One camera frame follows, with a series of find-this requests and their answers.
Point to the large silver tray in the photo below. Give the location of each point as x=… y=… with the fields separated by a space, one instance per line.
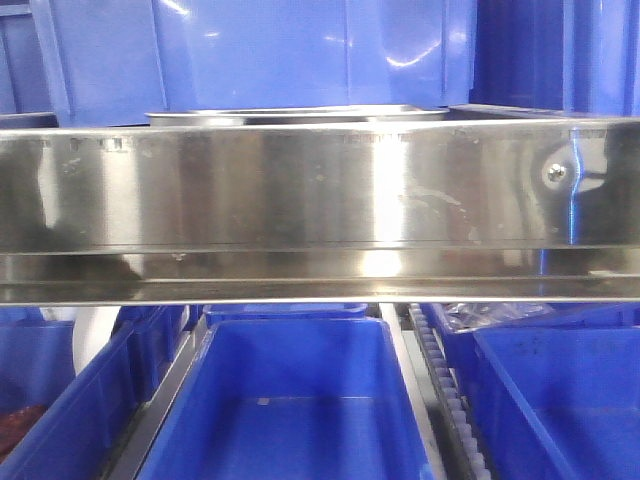
x=296 y=115

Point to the blue rear lower bin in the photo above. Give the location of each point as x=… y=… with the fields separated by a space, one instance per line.
x=216 y=313

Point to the blue bin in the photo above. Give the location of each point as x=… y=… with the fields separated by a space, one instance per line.
x=216 y=313
x=59 y=423
x=554 y=396
x=292 y=399

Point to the blue lower centre bin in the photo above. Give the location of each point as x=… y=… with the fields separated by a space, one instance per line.
x=292 y=399

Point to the white roller track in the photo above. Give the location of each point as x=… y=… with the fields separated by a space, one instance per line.
x=459 y=448

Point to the large blue upper crate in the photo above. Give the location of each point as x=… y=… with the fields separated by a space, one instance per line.
x=111 y=63

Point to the blue lower right bin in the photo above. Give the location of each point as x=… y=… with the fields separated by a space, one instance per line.
x=554 y=396

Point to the blue lower left bin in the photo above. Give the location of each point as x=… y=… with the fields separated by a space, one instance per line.
x=59 y=423

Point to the blue upper right crate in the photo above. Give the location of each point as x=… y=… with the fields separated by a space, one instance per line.
x=579 y=56

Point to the blue upper left crate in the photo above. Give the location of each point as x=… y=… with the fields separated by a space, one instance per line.
x=25 y=98

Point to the stainless steel shelf rail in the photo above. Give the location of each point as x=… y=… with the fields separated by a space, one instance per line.
x=499 y=209

